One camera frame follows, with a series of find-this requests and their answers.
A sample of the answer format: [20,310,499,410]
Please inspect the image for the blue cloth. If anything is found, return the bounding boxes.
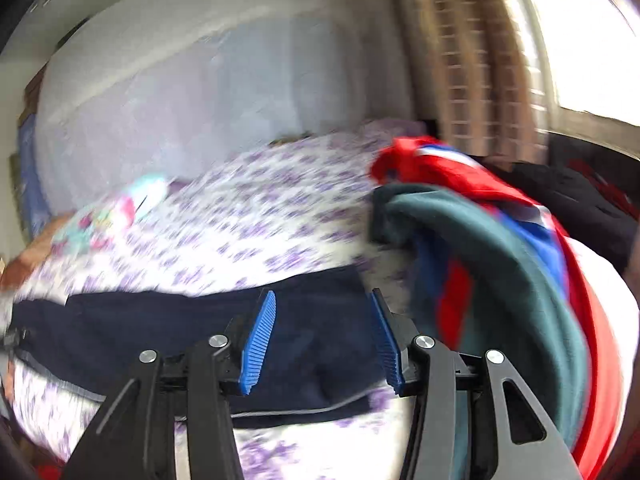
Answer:
[17,112,43,238]

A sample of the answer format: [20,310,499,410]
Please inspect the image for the navy blue pants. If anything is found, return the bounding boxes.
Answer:
[10,265,396,431]

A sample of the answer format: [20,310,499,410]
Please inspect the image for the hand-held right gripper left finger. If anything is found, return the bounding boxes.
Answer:
[60,290,277,480]

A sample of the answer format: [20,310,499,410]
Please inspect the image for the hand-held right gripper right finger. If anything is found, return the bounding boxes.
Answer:
[370,288,583,480]

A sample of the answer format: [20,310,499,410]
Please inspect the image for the purple floral bedsheet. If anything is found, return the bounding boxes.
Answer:
[0,120,431,480]

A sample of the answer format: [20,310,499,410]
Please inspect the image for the bright window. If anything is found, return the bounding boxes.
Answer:
[500,0,640,126]

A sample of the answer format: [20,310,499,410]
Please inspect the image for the wooden headboard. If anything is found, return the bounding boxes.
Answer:
[0,212,71,291]

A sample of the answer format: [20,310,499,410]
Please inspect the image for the black garment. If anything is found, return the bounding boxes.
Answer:
[480,132,640,276]

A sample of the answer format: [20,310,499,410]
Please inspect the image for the brick pattern curtain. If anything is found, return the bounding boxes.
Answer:
[390,0,556,161]

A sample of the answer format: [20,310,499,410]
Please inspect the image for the red and blue garment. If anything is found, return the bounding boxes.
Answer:
[370,135,626,480]

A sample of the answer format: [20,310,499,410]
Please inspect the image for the dark green garment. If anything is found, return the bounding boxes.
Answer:
[372,182,593,466]

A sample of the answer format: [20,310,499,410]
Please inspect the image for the floral rolled pillow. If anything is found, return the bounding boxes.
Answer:
[50,172,171,256]

